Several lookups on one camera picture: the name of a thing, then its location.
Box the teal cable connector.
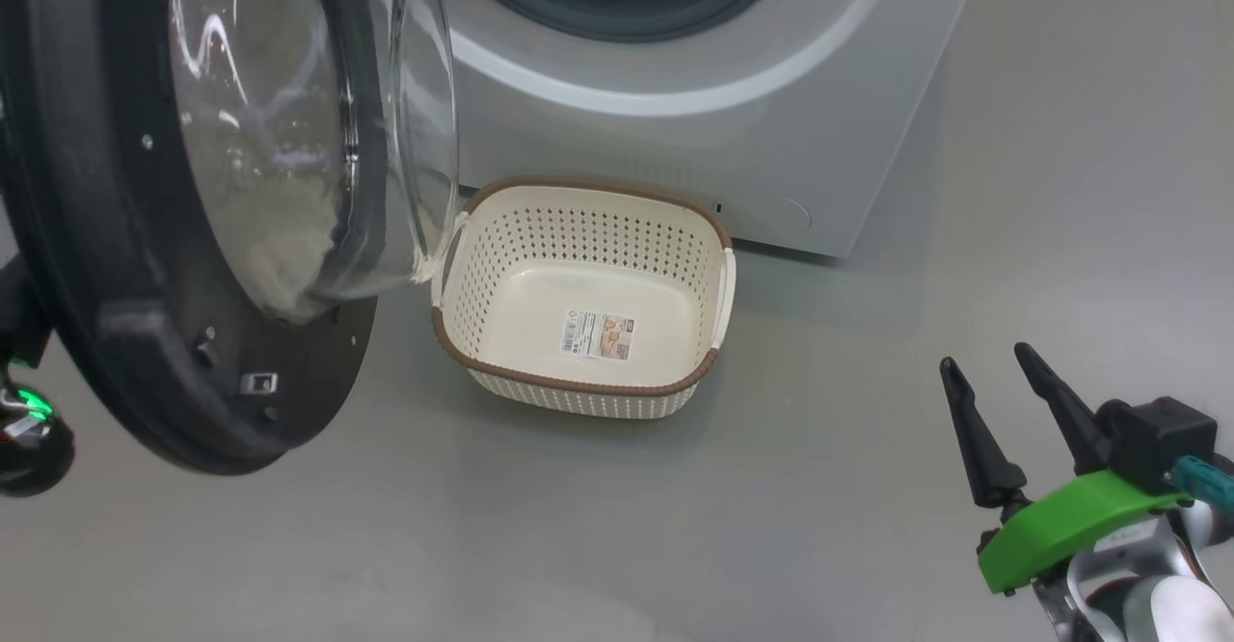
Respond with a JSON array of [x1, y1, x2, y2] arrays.
[[1174, 456, 1234, 518]]

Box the cream perforated laundry basket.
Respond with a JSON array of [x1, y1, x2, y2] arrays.
[[430, 175, 738, 421]]

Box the round dark washing machine door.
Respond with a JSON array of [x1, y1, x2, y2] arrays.
[[0, 0, 462, 477]]

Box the white front-load washing machine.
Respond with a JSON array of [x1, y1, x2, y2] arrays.
[[424, 0, 992, 259]]

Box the basket product label sticker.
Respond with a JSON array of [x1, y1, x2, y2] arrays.
[[560, 309, 637, 362]]

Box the round white filter cover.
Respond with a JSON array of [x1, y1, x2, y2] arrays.
[[766, 194, 814, 235]]

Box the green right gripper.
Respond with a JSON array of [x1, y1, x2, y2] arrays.
[[939, 341, 1194, 597]]

